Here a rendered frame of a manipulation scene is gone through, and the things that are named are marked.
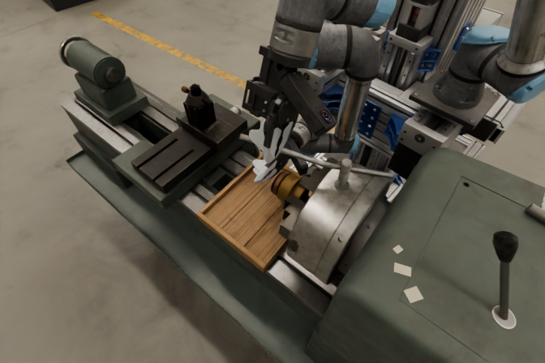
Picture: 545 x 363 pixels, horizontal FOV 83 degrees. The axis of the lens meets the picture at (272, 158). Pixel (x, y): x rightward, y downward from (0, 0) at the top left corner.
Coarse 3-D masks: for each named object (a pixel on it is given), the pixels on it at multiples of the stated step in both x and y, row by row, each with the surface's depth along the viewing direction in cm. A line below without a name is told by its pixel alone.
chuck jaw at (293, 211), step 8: (288, 200) 84; (296, 200) 84; (288, 208) 82; (296, 208) 82; (288, 216) 80; (296, 216) 80; (280, 224) 78; (288, 224) 78; (280, 232) 79; (288, 232) 77; (296, 248) 75
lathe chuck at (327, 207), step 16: (352, 160) 84; (336, 176) 73; (352, 176) 74; (368, 176) 75; (320, 192) 71; (336, 192) 71; (352, 192) 70; (304, 208) 71; (320, 208) 70; (336, 208) 69; (304, 224) 71; (320, 224) 69; (336, 224) 68; (304, 240) 72; (320, 240) 69; (304, 256) 74; (320, 256) 70
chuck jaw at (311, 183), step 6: (330, 162) 82; (336, 162) 82; (324, 168) 83; (306, 174) 87; (312, 174) 85; (318, 174) 84; (324, 174) 83; (300, 180) 86; (306, 180) 86; (312, 180) 85; (318, 180) 84; (306, 186) 86; (312, 186) 85
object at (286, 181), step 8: (280, 176) 89; (288, 176) 88; (296, 176) 90; (272, 184) 89; (280, 184) 88; (288, 184) 86; (296, 184) 86; (272, 192) 90; (280, 192) 87; (288, 192) 85; (296, 192) 86; (304, 192) 91; (304, 200) 90
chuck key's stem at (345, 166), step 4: (344, 160) 65; (348, 160) 65; (344, 164) 65; (348, 164) 65; (344, 168) 65; (348, 168) 65; (340, 172) 67; (344, 172) 66; (348, 172) 66; (340, 176) 68; (344, 176) 67; (348, 176) 68; (340, 180) 69; (344, 180) 68; (340, 184) 71; (344, 184) 70
